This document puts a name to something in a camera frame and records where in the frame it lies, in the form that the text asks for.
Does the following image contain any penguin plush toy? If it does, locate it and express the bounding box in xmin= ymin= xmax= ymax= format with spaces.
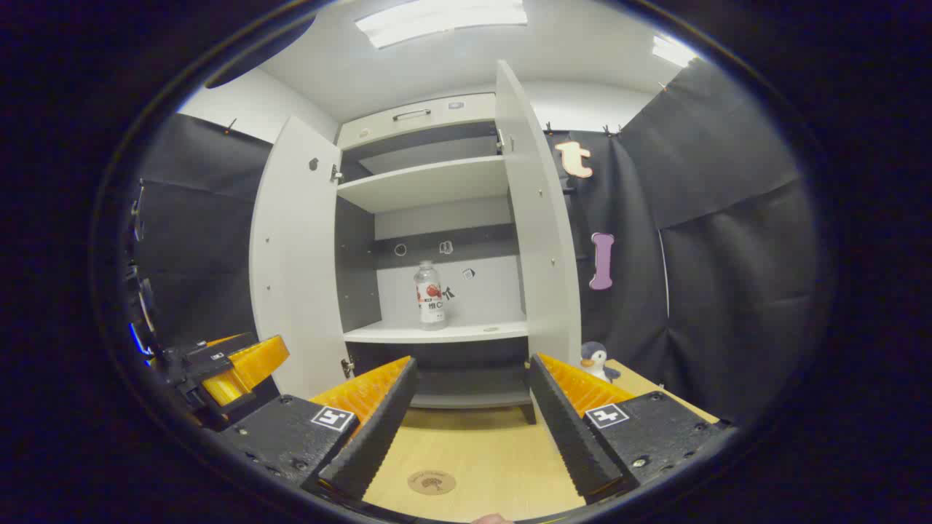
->
xmin=580 ymin=341 xmax=622 ymax=384

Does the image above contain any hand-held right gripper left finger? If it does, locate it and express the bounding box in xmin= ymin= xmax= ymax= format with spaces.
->
xmin=218 ymin=355 xmax=419 ymax=503

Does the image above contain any black backdrop cloth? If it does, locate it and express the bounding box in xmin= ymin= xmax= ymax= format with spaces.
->
xmin=542 ymin=58 xmax=818 ymax=424
xmin=133 ymin=113 xmax=275 ymax=352

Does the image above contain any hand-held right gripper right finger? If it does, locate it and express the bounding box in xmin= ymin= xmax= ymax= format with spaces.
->
xmin=526 ymin=353 xmax=736 ymax=504

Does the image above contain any round cork coaster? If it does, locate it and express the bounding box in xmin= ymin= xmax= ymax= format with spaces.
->
xmin=407 ymin=469 xmax=457 ymax=496

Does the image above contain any clear plastic bottle red label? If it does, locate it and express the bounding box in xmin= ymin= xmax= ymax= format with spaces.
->
xmin=414 ymin=261 xmax=449 ymax=330

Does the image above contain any white cabinet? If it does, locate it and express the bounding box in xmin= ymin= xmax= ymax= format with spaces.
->
xmin=335 ymin=93 xmax=541 ymax=426

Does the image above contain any long ceiling light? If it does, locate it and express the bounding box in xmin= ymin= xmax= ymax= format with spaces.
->
xmin=355 ymin=0 xmax=529 ymax=49

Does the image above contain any white cabinet door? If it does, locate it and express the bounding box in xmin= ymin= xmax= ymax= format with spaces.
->
xmin=495 ymin=60 xmax=583 ymax=366
xmin=249 ymin=115 xmax=352 ymax=400

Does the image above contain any small ceiling light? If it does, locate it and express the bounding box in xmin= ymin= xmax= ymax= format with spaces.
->
xmin=652 ymin=35 xmax=700 ymax=68

